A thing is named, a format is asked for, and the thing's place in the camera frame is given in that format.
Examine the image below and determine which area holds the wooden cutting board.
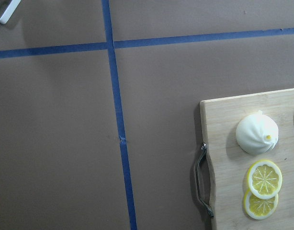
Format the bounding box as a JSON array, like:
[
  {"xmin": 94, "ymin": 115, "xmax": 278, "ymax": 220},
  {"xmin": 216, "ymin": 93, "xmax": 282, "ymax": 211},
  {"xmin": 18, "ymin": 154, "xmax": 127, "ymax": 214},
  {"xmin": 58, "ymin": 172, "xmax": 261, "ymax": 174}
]
[{"xmin": 200, "ymin": 88, "xmax": 294, "ymax": 230}]

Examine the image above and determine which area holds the white dumpling bun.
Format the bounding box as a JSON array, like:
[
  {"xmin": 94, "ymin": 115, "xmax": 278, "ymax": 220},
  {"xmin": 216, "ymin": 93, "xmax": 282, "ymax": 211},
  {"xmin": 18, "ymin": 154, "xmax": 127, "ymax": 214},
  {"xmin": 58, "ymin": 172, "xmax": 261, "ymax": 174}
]
[{"xmin": 236, "ymin": 110, "xmax": 279, "ymax": 155}]

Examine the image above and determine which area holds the long blue tape strip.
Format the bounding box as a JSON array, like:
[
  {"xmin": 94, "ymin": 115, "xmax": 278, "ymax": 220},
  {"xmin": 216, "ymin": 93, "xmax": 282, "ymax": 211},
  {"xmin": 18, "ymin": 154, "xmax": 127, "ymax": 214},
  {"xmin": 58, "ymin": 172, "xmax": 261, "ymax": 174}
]
[{"xmin": 102, "ymin": 0, "xmax": 137, "ymax": 230}]

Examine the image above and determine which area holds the upper lemon slice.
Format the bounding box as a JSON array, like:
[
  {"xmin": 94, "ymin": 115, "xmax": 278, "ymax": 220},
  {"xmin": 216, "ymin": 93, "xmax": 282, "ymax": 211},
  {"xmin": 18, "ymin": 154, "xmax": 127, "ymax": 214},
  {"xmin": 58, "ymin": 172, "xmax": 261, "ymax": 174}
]
[{"xmin": 247, "ymin": 160, "xmax": 283, "ymax": 200}]

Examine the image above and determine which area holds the lemon slice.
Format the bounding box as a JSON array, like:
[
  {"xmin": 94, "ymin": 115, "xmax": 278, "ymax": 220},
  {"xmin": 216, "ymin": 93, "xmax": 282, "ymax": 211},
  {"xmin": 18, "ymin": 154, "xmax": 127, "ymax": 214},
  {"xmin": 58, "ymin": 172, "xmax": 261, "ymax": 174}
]
[
  {"xmin": 247, "ymin": 160, "xmax": 283, "ymax": 200},
  {"xmin": 243, "ymin": 189, "xmax": 279, "ymax": 220}
]

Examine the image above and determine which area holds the lower lemon slice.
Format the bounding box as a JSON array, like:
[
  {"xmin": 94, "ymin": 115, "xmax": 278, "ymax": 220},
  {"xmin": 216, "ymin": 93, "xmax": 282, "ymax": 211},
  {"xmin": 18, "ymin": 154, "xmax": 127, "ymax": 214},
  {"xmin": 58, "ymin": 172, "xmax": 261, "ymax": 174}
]
[{"xmin": 243, "ymin": 189, "xmax": 279, "ymax": 220}]

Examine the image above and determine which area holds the crossing blue tape strip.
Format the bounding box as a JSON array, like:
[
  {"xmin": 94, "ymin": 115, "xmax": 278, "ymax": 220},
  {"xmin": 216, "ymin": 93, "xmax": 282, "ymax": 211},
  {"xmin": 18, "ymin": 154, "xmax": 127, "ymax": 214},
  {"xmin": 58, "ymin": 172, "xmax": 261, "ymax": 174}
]
[{"xmin": 0, "ymin": 28, "xmax": 294, "ymax": 59}]

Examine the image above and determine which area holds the metal board handle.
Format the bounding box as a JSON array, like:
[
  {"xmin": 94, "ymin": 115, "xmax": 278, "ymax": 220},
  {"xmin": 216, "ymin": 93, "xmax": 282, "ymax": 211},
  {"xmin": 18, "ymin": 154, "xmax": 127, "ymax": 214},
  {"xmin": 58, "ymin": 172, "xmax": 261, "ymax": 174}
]
[{"xmin": 194, "ymin": 142, "xmax": 214, "ymax": 218}]

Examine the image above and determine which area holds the white wire rack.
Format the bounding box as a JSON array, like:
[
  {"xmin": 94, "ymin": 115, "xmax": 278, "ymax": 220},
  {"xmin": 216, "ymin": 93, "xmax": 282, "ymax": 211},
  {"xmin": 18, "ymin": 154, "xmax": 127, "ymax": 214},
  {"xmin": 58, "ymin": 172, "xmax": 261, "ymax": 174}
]
[{"xmin": 0, "ymin": 0, "xmax": 21, "ymax": 24}]

